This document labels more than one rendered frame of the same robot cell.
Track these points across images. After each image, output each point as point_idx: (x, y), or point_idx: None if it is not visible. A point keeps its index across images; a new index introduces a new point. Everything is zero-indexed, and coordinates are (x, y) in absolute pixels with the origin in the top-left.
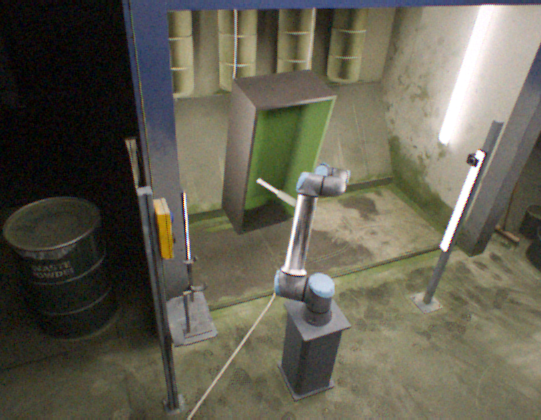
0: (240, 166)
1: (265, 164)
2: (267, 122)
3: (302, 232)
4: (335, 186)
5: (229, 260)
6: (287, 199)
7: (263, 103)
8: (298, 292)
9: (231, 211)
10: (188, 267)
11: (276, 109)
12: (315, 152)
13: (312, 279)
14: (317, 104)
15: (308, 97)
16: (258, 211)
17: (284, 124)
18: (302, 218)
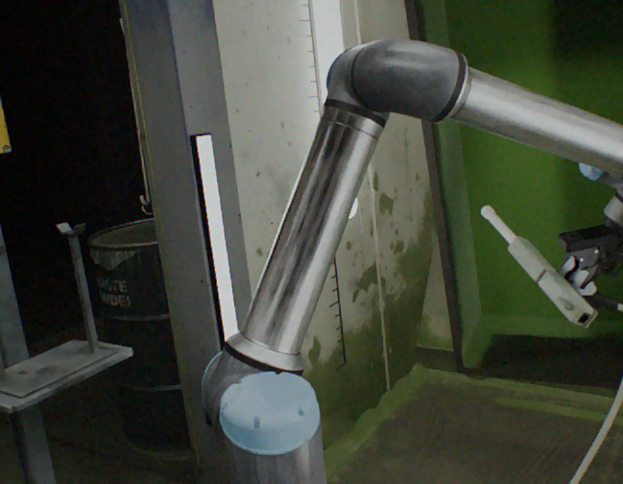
0: (439, 164)
1: (590, 217)
2: (566, 81)
3: (288, 217)
4: (390, 58)
5: (476, 463)
6: (526, 260)
7: None
8: (215, 406)
9: (464, 312)
10: (220, 336)
11: (587, 39)
12: None
13: (256, 377)
14: None
15: None
16: (558, 347)
17: None
18: (300, 174)
